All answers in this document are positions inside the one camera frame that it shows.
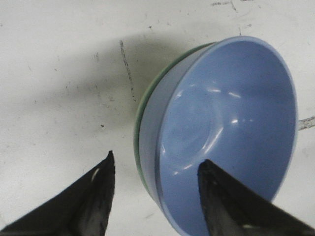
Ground green bowl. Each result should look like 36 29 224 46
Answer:
133 42 217 198

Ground blue bowl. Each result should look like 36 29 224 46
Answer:
139 36 298 236

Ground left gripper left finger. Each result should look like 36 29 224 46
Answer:
0 151 115 236

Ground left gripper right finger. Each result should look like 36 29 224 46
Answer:
198 159 315 236

